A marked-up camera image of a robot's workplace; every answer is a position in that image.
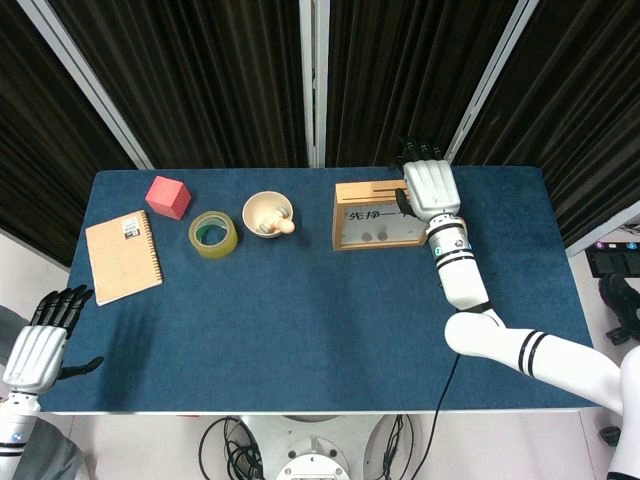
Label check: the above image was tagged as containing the beige ribbed bowl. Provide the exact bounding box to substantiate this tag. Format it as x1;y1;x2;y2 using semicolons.
242;191;296;240

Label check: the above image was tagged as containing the grey partition post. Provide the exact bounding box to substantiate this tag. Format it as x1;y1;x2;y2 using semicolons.
14;0;155;170
567;199;640;257
441;0;540;167
298;0;331;169

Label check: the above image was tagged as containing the black cable bundle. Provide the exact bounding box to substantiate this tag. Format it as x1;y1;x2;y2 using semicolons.
373;413;417;480
198;414;267;480

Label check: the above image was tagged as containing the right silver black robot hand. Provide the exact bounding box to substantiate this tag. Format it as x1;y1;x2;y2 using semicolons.
392;134;463;222

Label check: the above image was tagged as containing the beige spiral notebook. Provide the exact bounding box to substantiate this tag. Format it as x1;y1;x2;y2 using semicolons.
84;209;165;307

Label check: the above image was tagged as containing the pink foam cube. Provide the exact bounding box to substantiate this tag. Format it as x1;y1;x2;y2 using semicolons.
144;175;193;221

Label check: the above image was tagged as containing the black pleated curtain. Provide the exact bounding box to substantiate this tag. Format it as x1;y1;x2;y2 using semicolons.
47;0;309;170
452;0;640;249
325;0;519;168
0;0;139;271

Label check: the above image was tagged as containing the blue table cloth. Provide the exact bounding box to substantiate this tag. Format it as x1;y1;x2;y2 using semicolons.
34;167;610;414

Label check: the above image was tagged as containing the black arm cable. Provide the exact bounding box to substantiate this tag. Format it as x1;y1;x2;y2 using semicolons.
430;302;494;480

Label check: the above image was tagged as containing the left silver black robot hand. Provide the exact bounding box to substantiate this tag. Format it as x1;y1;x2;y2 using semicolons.
1;284;105;394

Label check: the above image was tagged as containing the black shoe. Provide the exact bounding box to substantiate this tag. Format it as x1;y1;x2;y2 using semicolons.
599;273;640;327

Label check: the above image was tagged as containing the grey trouser leg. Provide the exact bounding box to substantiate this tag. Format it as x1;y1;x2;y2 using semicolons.
0;303;89;480

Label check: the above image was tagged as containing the wooden coin bank box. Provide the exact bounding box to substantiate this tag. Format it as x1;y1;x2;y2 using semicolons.
332;178;432;253

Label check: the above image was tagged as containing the black device with stickers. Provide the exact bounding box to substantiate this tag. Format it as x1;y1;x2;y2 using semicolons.
584;239;640;279

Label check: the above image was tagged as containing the yellow packing tape roll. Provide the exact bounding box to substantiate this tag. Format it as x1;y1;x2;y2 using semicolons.
188;210;240;260

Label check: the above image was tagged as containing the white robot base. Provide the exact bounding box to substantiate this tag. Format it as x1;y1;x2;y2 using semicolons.
238;412;384;480

